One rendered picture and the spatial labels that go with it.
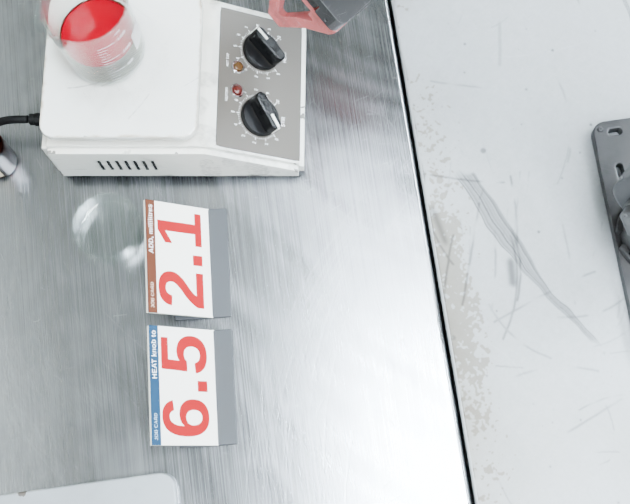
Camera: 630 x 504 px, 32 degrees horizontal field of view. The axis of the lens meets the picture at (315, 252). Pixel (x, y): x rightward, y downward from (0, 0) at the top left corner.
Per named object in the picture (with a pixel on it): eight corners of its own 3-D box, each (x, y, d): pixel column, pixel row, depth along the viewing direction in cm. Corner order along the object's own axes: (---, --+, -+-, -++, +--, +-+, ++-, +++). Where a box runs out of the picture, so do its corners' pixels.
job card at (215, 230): (226, 209, 90) (220, 193, 86) (232, 317, 88) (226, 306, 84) (152, 214, 90) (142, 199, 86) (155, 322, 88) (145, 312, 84)
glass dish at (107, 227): (64, 238, 90) (57, 230, 88) (108, 187, 91) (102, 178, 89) (114, 278, 89) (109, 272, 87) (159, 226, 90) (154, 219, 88)
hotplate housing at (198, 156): (307, 35, 94) (303, -11, 86) (305, 181, 90) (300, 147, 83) (47, 36, 95) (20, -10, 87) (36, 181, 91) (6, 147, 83)
